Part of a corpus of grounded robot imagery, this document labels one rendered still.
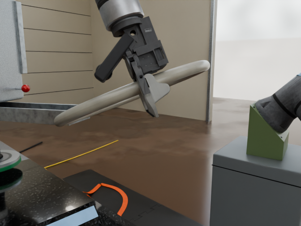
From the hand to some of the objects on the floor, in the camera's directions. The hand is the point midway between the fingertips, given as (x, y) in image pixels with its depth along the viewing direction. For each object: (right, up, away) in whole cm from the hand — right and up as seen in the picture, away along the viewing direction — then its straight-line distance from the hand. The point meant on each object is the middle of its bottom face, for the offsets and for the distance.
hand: (150, 112), depth 58 cm
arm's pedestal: (+58, -102, +90) cm, 148 cm away
